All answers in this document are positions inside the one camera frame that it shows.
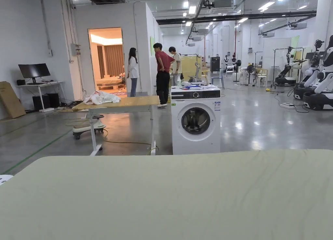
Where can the white washing machine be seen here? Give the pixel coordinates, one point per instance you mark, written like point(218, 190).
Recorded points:
point(195, 125)

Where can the black cabinet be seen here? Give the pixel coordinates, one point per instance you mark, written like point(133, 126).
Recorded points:
point(215, 65)

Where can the white wheeled scooter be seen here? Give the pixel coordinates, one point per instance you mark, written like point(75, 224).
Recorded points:
point(89, 126)

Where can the bed with pale green sheet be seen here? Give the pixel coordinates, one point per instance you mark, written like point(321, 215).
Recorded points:
point(166, 195)

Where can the black standing fan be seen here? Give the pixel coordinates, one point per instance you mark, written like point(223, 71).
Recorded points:
point(250, 73)

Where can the white power strip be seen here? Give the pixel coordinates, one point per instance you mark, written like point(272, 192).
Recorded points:
point(287, 104)

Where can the white and black robot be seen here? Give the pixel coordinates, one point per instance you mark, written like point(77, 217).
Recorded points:
point(309, 76)
point(321, 89)
point(287, 70)

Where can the white desk with black monitor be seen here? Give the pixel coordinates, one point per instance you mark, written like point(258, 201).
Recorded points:
point(39, 85)

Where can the flat brown cardboard carton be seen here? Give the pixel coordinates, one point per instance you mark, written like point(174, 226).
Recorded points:
point(9, 99)

